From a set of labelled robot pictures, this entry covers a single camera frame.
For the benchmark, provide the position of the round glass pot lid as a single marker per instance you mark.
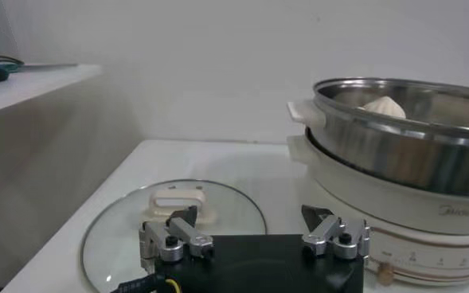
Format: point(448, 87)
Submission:
point(114, 243)

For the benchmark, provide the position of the perforated steel steamer basket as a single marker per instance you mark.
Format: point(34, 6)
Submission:
point(377, 151)

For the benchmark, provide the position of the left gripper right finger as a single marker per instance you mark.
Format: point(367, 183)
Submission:
point(325, 235)

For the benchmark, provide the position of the small white side table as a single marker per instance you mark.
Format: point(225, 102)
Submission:
point(39, 87)

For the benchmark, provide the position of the white electric cooker base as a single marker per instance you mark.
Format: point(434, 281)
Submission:
point(397, 207)

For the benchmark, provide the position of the white steamed baozi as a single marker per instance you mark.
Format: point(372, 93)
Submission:
point(385, 108)

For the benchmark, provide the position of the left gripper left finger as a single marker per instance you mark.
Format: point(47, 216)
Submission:
point(186, 235)

